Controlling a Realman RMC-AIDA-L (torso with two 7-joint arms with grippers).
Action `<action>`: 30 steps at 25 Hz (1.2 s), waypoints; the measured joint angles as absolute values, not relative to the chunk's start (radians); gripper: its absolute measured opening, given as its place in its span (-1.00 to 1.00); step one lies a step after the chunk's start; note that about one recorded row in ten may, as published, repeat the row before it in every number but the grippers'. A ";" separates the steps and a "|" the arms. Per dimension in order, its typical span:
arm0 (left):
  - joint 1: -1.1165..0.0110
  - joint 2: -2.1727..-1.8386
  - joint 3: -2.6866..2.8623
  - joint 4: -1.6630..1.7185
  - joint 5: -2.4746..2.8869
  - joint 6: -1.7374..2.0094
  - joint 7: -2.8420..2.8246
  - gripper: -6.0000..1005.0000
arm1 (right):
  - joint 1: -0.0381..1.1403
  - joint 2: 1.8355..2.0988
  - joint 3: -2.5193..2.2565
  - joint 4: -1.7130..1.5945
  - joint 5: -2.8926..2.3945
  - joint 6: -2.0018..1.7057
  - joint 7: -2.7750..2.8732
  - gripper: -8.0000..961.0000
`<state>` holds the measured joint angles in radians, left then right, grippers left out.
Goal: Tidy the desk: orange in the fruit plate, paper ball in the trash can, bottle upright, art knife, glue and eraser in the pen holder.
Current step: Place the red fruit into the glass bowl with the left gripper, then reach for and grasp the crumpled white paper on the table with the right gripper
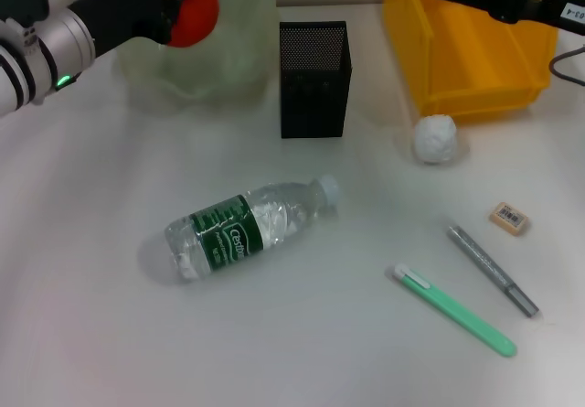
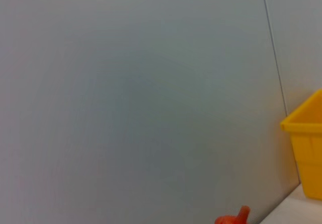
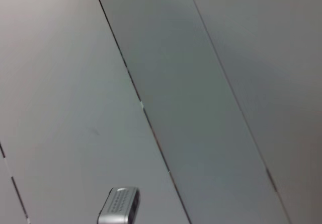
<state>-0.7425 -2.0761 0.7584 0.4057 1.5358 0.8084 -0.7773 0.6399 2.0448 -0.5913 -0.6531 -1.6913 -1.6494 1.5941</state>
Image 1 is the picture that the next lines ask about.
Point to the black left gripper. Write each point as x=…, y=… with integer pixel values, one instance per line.
x=123, y=9

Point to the red-orange fruit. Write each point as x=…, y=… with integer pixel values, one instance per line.
x=196, y=9

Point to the white paper ball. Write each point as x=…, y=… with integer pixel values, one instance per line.
x=434, y=139

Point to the clear green-label water bottle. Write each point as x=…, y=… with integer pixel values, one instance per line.
x=228, y=238

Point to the beige eraser with barcode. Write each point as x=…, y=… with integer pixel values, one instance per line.
x=508, y=217

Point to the grey silver pen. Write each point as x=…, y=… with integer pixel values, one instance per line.
x=491, y=267

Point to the mint green pen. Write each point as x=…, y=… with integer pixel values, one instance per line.
x=457, y=313

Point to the translucent green fruit bowl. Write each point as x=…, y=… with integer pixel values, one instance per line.
x=237, y=50

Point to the black mesh pen holder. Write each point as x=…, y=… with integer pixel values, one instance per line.
x=311, y=46

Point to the yellow plastic bin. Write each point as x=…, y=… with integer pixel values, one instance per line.
x=457, y=59

